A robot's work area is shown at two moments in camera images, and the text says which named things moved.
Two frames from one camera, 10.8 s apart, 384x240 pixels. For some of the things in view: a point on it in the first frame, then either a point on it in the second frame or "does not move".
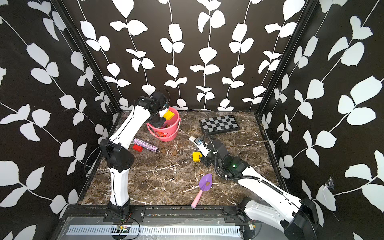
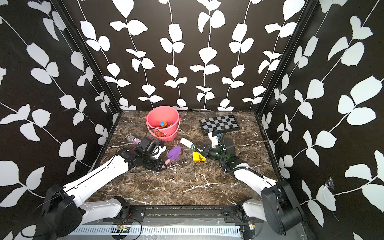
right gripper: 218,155 → 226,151
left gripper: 160,125 → 161,162
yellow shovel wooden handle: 196,156 does not move
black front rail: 101,214 does not move
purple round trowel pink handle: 205,184 → 173,154
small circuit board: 121,229 does not move
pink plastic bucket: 168,132 does not move
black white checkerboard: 219,124 does not move
